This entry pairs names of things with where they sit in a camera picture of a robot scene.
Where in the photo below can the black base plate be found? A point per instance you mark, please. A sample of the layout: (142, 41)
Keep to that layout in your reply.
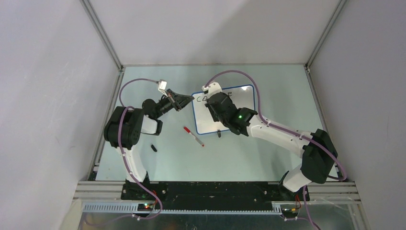
(211, 196)

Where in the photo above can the aluminium frame rail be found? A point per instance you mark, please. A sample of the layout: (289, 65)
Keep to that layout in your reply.
(106, 196)

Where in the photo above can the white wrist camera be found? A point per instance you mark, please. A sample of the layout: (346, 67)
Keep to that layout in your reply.
(211, 89)
(162, 87)

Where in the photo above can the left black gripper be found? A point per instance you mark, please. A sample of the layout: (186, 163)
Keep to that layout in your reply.
(174, 98)

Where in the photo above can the blue framed whiteboard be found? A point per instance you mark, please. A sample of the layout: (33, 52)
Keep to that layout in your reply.
(242, 96)

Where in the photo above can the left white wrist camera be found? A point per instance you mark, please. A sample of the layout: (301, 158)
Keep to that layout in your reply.
(162, 87)

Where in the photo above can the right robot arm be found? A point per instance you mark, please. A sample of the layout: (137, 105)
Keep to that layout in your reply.
(315, 149)

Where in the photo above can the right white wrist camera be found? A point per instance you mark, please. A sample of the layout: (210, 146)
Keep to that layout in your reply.
(211, 89)

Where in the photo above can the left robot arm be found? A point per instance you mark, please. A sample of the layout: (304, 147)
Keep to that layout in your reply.
(126, 124)

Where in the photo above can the red whiteboard marker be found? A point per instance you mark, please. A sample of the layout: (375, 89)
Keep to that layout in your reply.
(194, 136)

